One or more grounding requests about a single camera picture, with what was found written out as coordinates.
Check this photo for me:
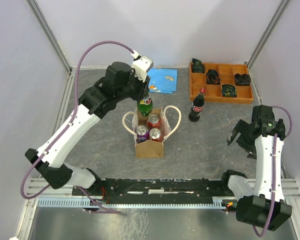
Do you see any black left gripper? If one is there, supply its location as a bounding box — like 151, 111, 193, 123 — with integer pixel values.
115, 67, 151, 103

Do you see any green glass bottle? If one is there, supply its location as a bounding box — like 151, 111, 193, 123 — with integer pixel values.
137, 94, 153, 117

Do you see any red soda can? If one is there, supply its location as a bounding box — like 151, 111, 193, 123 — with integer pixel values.
148, 128, 164, 143
147, 113, 162, 129

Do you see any purple soda can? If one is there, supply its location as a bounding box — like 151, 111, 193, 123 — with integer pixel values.
135, 125, 149, 143

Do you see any canvas tote bag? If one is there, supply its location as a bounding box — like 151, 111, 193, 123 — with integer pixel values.
121, 105, 182, 159

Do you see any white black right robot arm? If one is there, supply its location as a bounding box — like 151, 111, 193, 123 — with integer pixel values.
219, 104, 293, 238

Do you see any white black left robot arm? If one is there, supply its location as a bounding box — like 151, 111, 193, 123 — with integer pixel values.
25, 56, 153, 195

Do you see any blue patterned folded cloth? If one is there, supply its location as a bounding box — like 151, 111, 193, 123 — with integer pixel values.
148, 68, 178, 94

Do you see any rolled dark belt lower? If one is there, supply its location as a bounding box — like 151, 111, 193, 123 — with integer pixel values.
221, 84, 237, 98

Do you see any rolled dark belt right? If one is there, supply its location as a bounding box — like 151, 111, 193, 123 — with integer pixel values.
234, 73, 251, 87

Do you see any orange wooden compartment tray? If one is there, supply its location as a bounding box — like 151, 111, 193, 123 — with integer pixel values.
188, 62, 254, 104

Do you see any cola plastic bottle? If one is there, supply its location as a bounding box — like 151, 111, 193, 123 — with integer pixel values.
188, 87, 206, 122

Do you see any rolled dark belt top-left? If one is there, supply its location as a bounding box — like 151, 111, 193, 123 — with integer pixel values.
191, 58, 205, 74

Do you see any rolled dark belt middle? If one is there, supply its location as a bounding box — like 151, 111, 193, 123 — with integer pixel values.
206, 69, 221, 85

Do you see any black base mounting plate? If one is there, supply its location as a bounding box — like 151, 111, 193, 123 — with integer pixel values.
84, 178, 234, 204

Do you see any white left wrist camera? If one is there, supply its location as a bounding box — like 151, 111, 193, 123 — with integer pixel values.
131, 50, 154, 83

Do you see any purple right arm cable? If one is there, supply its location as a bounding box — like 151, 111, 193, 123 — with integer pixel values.
252, 105, 294, 238

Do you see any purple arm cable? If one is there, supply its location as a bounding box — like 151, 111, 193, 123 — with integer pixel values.
252, 105, 294, 238
19, 40, 140, 216

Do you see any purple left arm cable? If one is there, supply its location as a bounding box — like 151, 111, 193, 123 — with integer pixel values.
19, 40, 140, 216

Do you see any blue cable duct rail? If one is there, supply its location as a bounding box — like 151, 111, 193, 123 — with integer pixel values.
37, 197, 236, 210

